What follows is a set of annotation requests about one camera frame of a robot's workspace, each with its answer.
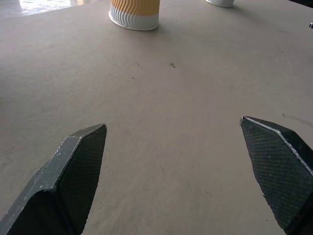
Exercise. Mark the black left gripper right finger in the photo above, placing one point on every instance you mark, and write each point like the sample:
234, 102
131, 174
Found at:
281, 169

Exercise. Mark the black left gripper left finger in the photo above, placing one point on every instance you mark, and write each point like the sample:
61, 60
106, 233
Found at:
61, 181

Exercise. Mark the orange and white paper cup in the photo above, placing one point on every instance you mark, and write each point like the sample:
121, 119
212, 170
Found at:
137, 14
220, 3

